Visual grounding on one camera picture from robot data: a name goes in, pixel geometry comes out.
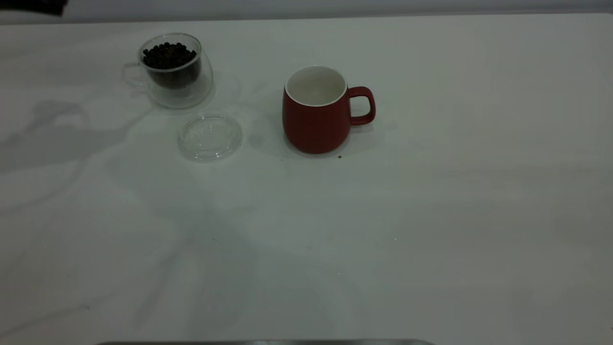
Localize red ceramic mug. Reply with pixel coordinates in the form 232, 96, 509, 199
282, 66, 376, 155

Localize clear round glass lid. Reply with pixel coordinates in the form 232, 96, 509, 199
178, 112, 244, 162

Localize dark coffee beans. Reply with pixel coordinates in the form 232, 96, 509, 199
142, 42, 202, 90

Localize clear double-wall glass cup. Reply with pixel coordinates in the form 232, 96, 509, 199
122, 33, 214, 110

